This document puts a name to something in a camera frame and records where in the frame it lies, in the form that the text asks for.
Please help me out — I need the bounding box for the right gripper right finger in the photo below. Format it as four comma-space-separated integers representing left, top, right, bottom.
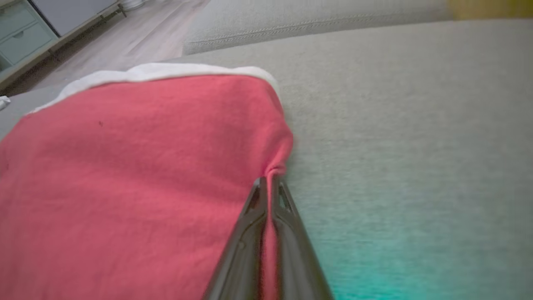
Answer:
271, 175, 334, 300

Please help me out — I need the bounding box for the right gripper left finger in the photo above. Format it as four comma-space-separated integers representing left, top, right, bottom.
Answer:
203, 177, 269, 300

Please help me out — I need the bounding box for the red cloth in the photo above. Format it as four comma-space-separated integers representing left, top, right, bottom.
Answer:
0, 62, 294, 300

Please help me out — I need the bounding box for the low TV cabinet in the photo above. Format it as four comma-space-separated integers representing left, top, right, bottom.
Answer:
0, 0, 127, 90

